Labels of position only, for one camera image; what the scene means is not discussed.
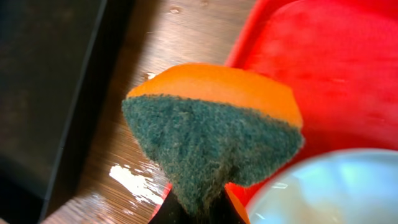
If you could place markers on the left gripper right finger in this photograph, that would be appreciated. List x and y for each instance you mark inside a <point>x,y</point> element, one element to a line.
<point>228,209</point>

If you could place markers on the white plate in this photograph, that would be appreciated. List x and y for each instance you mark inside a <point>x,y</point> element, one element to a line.
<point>352,186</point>

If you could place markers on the green orange sponge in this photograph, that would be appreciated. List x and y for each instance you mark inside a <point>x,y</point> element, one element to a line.
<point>210,125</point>

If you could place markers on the red plastic tray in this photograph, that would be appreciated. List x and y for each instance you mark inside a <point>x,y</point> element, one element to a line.
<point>340,59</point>

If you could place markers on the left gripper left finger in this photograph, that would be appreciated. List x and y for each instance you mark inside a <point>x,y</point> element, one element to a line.
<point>170,212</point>

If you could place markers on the black rectangular tray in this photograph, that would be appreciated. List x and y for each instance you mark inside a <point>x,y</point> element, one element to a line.
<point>56,60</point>

